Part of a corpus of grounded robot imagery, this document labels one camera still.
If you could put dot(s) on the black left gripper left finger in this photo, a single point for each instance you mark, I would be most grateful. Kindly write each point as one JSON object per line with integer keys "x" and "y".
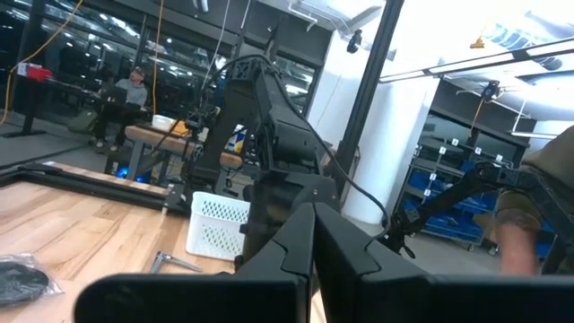
{"x": 202, "y": 296}

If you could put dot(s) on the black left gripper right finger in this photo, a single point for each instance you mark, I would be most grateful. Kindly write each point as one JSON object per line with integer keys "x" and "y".
{"x": 426, "y": 300}

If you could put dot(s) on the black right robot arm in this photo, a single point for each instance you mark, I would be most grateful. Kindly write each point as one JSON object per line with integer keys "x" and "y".
{"x": 251, "y": 112}

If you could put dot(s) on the white perforated plastic basket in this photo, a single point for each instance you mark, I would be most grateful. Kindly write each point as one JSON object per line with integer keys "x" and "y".
{"x": 211, "y": 242}

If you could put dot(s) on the blue bin shelf rack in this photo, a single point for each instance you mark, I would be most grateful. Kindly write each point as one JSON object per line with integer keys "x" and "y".
{"x": 448, "y": 215}

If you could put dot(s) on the person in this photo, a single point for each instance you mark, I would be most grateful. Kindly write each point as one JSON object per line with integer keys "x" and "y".
{"x": 134, "y": 92}
{"x": 520, "y": 211}

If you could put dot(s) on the white tub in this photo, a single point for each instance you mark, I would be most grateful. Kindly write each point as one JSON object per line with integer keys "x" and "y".
{"x": 162, "y": 122}

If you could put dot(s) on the wooden background workbench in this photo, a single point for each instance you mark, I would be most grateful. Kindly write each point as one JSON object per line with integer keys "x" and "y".
{"x": 152, "y": 141}

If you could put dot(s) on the black laptop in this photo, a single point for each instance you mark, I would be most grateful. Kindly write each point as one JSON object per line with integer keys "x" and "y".
{"x": 114, "y": 94}

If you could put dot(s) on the green bag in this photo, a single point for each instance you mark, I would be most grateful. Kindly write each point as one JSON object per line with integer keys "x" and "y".
{"x": 83, "y": 121}

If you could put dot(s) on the black bar with light strip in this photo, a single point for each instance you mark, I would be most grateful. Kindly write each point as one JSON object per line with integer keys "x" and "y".
{"x": 471, "y": 60}

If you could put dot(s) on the black background desk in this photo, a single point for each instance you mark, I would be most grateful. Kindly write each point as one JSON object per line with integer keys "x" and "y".
{"x": 32, "y": 107}

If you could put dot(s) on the red box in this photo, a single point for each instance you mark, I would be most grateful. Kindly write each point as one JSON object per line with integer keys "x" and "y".
{"x": 36, "y": 72}

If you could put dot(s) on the black frame post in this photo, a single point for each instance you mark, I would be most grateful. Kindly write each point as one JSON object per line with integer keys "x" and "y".
{"x": 367, "y": 89}

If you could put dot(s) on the black table frame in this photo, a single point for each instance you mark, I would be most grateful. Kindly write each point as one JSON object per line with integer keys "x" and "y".
{"x": 89, "y": 184}

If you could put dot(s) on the black camera on post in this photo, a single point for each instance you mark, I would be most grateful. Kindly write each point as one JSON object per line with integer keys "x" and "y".
{"x": 354, "y": 41}

